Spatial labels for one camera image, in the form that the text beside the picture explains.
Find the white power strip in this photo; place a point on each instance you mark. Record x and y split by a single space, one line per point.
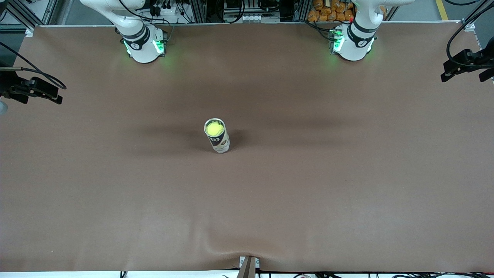
168 11

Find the white terminal block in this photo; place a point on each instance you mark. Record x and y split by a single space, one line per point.
251 18

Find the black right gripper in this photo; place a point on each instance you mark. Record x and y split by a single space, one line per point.
8 84

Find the metal edge bracket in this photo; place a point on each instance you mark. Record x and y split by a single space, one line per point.
242 260

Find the white Wilson tennis ball can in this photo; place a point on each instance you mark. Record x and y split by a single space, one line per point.
220 143

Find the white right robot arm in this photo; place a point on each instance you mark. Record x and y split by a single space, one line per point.
141 50

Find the brown mounting beam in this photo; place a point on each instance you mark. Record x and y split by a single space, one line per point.
247 270

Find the metal corner bracket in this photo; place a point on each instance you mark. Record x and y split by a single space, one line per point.
467 25
29 32

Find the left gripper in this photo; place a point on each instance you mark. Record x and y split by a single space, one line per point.
479 60

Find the brown table mat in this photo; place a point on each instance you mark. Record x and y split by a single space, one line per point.
247 200

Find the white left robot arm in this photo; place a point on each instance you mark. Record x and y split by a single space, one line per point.
353 50

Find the aluminium frame post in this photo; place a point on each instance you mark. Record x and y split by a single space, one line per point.
300 10
199 11

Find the yellow Roland Garros tennis ball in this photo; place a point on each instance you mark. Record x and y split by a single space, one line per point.
215 128

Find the pile of orange packets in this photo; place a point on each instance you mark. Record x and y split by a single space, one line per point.
328 11

